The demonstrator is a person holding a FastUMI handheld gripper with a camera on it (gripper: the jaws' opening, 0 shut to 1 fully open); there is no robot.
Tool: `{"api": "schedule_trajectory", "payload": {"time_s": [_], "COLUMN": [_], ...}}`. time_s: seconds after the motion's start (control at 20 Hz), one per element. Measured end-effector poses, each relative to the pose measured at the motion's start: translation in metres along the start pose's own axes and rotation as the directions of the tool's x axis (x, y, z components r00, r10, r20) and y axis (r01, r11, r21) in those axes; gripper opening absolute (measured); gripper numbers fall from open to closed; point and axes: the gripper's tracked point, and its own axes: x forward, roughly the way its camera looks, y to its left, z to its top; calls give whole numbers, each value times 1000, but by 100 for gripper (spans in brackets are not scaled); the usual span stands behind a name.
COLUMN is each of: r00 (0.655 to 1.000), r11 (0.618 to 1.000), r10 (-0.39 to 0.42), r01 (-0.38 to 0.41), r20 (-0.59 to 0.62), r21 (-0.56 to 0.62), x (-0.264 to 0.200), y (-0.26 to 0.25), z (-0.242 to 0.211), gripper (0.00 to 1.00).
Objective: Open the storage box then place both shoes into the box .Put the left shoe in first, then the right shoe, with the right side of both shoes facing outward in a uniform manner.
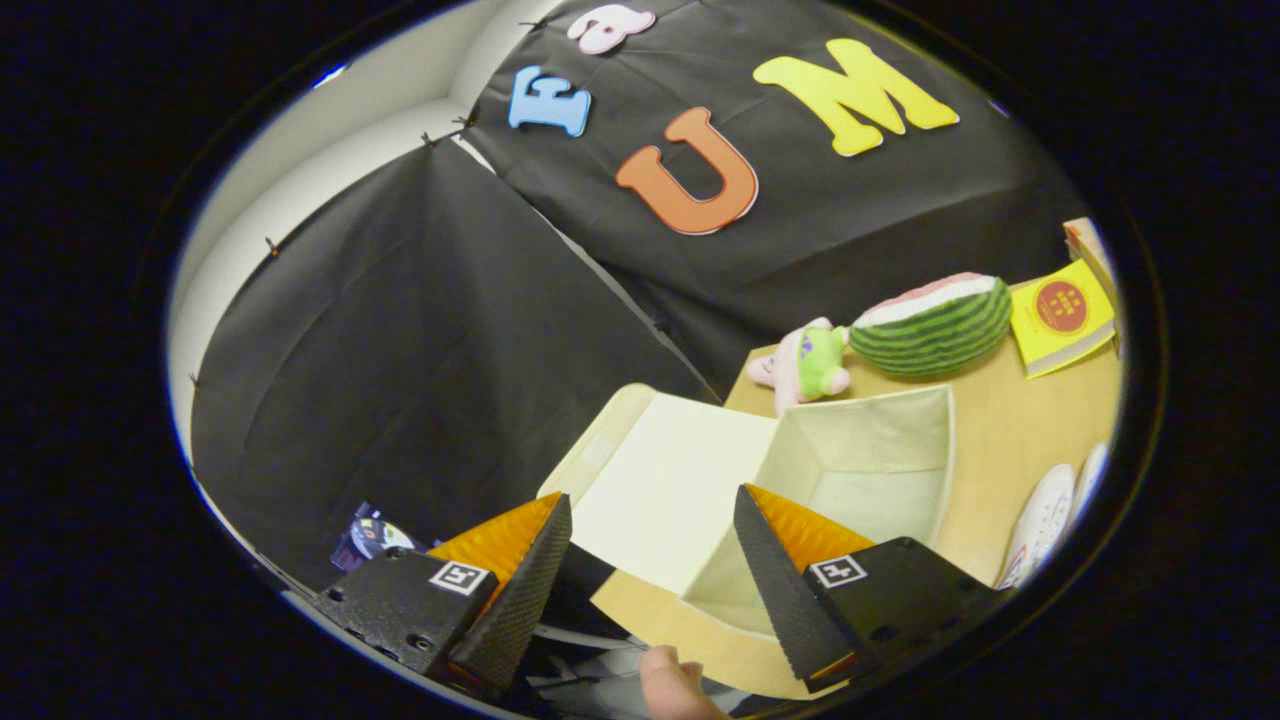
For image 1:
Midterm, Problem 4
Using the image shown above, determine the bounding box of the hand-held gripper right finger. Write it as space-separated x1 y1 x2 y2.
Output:
732 484 1009 694

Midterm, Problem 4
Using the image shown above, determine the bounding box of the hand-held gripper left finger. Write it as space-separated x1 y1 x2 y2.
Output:
312 491 574 699

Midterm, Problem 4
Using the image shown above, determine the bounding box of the cream fabric storage box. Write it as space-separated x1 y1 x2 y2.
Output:
538 383 956 638

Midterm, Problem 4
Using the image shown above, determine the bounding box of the white canvas shoe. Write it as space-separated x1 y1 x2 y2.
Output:
998 464 1078 591
1074 444 1110 523

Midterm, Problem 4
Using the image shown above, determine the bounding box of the blue white printed packaging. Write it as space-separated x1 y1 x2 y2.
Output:
330 502 433 573

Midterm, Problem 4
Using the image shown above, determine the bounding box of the pink and green plush toy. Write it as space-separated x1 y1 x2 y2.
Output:
745 317 853 416

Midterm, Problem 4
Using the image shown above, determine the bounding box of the black backdrop cloth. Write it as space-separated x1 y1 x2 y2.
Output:
190 0 1091 591

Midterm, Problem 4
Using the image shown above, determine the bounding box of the watermelon slice plush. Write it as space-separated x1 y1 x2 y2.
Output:
848 272 1014 378

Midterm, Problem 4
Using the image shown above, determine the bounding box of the yellow book with red circle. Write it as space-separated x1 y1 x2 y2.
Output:
1008 259 1117 379

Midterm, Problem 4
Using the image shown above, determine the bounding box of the tan cover book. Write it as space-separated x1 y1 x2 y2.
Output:
1062 217 1121 306

